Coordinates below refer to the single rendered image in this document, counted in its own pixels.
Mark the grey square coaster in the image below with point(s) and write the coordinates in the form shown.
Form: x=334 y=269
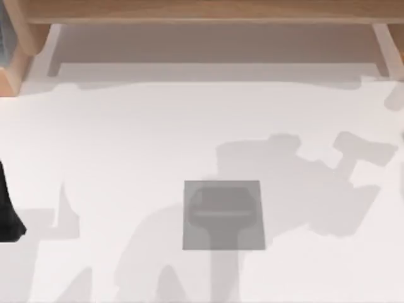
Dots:
x=223 y=215

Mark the wooden shelf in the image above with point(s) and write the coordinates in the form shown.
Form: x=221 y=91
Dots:
x=202 y=12

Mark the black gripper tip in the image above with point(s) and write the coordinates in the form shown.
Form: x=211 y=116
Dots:
x=9 y=221

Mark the wooden cabinet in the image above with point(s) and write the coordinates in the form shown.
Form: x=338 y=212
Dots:
x=9 y=63

